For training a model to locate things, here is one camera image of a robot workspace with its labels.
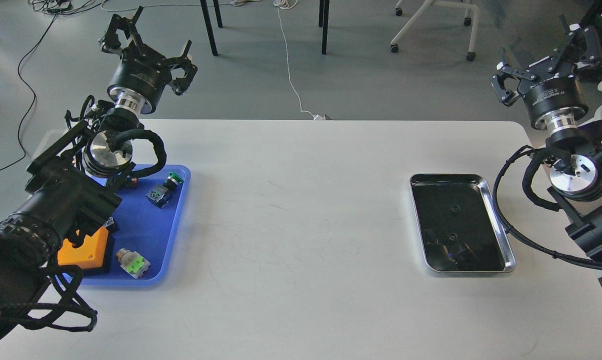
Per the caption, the white floor cable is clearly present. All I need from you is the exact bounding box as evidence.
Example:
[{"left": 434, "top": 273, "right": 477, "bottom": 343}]
[{"left": 273, "top": 0, "right": 328, "bottom": 121}]

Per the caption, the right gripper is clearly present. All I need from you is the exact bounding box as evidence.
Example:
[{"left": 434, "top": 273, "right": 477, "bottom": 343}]
[{"left": 490, "top": 14, "right": 602, "bottom": 132}]

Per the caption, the orange button enclosure box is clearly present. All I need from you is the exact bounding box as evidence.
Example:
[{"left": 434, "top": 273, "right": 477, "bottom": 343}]
[{"left": 57, "top": 227, "right": 110, "bottom": 270}]

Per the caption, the black table leg left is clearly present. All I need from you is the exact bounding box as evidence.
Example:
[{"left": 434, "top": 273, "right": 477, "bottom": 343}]
[{"left": 198, "top": 0, "right": 223, "bottom": 57}]

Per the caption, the blue plastic tray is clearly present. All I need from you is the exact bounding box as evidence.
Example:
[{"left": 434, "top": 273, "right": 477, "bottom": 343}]
[{"left": 81, "top": 164, "right": 191, "bottom": 288}]

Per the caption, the light green selector switch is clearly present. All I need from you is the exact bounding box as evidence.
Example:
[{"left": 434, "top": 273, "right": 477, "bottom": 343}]
[{"left": 115, "top": 248, "right": 151, "bottom": 280}]

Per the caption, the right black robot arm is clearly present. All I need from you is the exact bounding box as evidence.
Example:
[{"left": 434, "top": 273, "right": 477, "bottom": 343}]
[{"left": 490, "top": 15, "right": 602, "bottom": 271}]

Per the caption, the white chair base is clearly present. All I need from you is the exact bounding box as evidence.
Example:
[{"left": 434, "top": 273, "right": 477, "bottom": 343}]
[{"left": 388, "top": 0, "right": 483, "bottom": 63}]

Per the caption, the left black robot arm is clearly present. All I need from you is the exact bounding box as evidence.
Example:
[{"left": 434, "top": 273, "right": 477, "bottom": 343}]
[{"left": 0, "top": 6, "right": 198, "bottom": 340}]

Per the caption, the metal tray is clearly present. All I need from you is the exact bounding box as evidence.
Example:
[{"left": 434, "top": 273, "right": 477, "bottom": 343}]
[{"left": 410, "top": 173, "right": 517, "bottom": 277}]

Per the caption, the green push button switch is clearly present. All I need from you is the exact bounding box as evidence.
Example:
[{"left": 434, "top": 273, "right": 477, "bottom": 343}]
[{"left": 145, "top": 172, "right": 184, "bottom": 208}]

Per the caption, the black table leg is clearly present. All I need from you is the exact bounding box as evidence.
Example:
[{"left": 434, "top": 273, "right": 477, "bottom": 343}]
[
  {"left": 317, "top": 0, "right": 331, "bottom": 55},
  {"left": 198, "top": 0, "right": 223, "bottom": 57}
]

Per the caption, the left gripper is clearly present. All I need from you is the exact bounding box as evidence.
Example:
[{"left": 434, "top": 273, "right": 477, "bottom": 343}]
[{"left": 99, "top": 6, "right": 199, "bottom": 114}]

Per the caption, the black table leg right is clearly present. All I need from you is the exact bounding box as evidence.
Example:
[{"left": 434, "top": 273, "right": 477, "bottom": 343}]
[{"left": 317, "top": 0, "right": 331, "bottom": 55}]

